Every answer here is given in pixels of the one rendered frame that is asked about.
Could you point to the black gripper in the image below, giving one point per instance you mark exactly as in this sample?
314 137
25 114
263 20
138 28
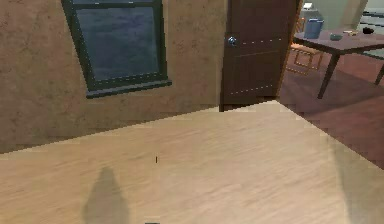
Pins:
152 223

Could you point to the dark framed window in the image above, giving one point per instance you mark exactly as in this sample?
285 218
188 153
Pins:
120 43

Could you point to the dark brown room door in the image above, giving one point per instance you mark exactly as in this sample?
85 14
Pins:
256 66

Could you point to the silver round door knob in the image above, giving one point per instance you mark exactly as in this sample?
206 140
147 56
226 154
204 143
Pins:
232 41

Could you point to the orange wooden chair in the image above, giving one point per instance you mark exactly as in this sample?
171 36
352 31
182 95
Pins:
305 58

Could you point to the blue grey box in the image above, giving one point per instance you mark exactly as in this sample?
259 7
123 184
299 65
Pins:
313 28

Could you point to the small teal bowl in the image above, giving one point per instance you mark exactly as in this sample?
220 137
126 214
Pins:
336 37

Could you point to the dark brown wooden table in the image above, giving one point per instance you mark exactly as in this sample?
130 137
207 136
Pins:
346 43

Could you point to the small yellow object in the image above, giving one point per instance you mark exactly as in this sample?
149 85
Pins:
350 32

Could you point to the small black object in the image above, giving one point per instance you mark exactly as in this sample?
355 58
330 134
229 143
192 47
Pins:
367 30

